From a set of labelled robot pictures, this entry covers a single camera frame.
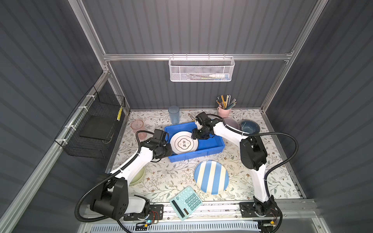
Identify white plate dark rings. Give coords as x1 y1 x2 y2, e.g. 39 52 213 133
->
169 130 200 155

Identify blue white striped plate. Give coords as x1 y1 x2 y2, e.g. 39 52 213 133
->
194 160 229 195

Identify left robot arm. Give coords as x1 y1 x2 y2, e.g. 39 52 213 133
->
90 129 173 220

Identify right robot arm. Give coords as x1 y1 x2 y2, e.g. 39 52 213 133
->
192 112 270 203

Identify blue plastic bin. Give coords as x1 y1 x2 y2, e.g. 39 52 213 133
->
164 122 225 163

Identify brass clip on table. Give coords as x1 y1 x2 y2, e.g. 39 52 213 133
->
188 113 196 121

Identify pink pencil cup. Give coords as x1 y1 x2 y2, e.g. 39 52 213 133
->
217 107 231 118

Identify pink bowl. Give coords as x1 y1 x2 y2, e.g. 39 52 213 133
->
224 117 240 130

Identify pink translucent tumbler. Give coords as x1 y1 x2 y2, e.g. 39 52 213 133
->
131 119 147 140

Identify green bowl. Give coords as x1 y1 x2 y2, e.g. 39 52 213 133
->
130 167 146 185

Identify pencils bundle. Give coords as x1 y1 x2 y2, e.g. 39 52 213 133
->
216 95 237 110

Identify blue translucent tumbler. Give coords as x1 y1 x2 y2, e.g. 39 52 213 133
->
168 105 180 125

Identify blue grey bowl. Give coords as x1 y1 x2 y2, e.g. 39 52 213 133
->
241 120 261 134

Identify yellow tag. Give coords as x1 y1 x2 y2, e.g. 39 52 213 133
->
116 106 123 121

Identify pens in white basket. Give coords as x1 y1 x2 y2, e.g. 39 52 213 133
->
187 73 231 81

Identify teal calculator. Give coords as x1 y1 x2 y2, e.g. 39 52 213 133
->
169 186 203 221

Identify black slab in basket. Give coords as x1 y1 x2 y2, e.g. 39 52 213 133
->
79 116 114 140

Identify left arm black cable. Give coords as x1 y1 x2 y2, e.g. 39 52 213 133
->
74 130 155 223

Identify white wire mesh basket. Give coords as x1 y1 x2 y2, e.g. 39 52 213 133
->
168 55 235 82

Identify black wire basket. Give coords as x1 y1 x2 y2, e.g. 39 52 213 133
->
55 88 126 159

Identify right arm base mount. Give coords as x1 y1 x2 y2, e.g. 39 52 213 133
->
239 195 282 218

